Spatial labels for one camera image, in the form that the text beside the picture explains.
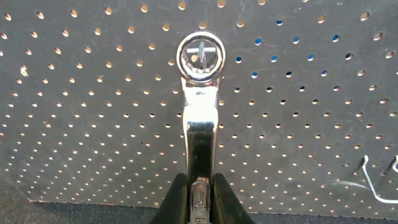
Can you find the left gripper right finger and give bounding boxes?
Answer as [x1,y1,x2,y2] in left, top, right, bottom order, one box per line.
[211,172,257,224]

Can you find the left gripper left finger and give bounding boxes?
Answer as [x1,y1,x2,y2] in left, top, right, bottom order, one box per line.
[149,172,190,224]

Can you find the wrench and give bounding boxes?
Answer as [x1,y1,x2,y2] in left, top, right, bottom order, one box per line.
[176,30,226,224]

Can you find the black pegboard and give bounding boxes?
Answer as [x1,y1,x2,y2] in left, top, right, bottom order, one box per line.
[0,0,398,220]

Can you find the metal hook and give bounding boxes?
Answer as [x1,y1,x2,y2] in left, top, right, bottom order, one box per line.
[361,154,398,205]
[185,40,217,71]

